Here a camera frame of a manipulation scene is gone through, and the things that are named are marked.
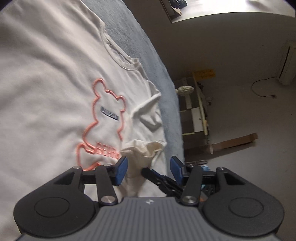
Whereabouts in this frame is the cream bear hoodie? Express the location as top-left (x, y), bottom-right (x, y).
top-left (1, 1), bottom-right (167, 240)

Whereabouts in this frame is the white wooden desk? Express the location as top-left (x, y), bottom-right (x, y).
top-left (174, 76), bottom-right (211, 165)

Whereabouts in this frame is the long cardboard box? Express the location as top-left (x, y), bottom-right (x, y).
top-left (207, 133), bottom-right (258, 154)

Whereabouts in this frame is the white ribbed lamp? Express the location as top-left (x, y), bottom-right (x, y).
top-left (175, 85), bottom-right (194, 97)

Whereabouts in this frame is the yellow box on desk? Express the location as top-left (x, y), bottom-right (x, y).
top-left (193, 69), bottom-right (216, 81)

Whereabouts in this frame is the white air conditioner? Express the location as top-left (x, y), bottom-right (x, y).
top-left (276, 41), bottom-right (296, 85)

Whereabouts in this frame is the grey fleece bed blanket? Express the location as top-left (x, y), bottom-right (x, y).
top-left (84, 1), bottom-right (185, 161)

